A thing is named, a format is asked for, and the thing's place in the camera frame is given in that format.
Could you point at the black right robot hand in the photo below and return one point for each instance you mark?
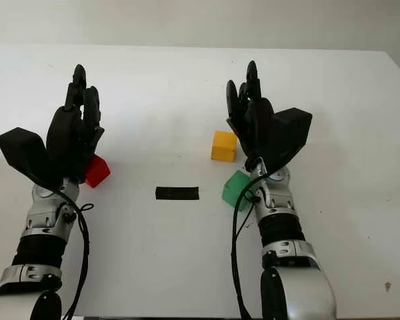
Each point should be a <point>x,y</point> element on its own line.
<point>255,126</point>

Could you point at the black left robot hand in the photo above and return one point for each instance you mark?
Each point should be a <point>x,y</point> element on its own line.
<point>65,133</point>

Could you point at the yellow cube block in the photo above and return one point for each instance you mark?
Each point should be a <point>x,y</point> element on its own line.
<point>223,146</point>

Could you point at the red cube block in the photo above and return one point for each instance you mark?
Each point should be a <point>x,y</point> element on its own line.
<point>98,171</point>

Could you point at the green cube block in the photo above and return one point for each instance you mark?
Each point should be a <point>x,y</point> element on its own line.
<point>235,190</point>

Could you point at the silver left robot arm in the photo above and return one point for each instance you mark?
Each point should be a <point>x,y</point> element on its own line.
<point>40,233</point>

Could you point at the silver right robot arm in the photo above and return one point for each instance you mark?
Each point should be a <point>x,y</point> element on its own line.
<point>286,233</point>

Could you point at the black tape strip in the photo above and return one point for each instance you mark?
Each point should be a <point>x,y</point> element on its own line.
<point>176,193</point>

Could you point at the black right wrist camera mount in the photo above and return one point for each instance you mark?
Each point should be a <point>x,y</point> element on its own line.
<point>290,133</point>

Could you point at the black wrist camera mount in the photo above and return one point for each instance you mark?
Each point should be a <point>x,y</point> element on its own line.
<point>290,133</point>
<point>23,146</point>

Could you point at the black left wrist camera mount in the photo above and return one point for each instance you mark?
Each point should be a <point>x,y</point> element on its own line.
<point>23,146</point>

